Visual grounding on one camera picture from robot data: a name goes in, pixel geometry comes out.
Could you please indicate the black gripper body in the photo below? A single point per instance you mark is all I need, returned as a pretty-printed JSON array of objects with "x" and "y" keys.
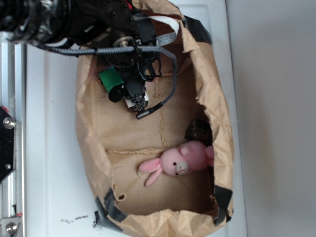
[{"x": 117, "y": 23}]

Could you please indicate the green rectangular block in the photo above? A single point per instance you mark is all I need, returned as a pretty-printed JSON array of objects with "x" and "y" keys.
[{"x": 110, "y": 78}]

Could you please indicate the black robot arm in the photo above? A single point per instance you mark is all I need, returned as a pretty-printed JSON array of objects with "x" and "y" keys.
[{"x": 53, "y": 25}]

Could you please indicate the brown paper bag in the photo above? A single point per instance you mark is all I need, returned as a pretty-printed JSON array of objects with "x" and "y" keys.
[{"x": 114, "y": 143}]

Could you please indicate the dark brown rock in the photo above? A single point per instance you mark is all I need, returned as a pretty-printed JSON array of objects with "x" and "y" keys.
[{"x": 200, "y": 131}]

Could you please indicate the pink plush bunny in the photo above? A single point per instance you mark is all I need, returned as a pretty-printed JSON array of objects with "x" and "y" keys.
[{"x": 183, "y": 160}]

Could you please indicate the aluminium frame rail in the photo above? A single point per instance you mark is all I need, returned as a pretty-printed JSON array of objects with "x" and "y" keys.
[{"x": 12, "y": 98}]

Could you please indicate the black mounting bracket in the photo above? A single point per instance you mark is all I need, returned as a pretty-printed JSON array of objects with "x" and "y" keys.
[{"x": 7, "y": 144}]

